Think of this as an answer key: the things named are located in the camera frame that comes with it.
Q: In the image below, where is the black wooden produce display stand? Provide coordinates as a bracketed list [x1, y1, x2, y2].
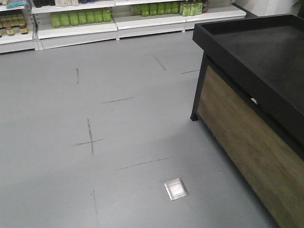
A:
[191, 15, 304, 228]

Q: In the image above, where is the metal floor outlet cover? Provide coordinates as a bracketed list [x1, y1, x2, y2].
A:
[164, 178, 189, 201]

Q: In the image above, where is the white store shelving unit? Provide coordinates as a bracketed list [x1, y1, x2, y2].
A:
[0, 0, 246, 53]

